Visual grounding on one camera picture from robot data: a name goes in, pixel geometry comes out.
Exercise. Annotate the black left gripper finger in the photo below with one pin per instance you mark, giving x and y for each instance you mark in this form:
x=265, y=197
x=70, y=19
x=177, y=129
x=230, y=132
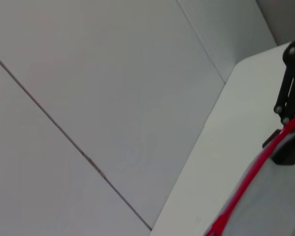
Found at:
x=270, y=139
x=291, y=98

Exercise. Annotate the transparent document bag red zipper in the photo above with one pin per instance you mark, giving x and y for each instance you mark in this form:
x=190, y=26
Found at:
x=265, y=186

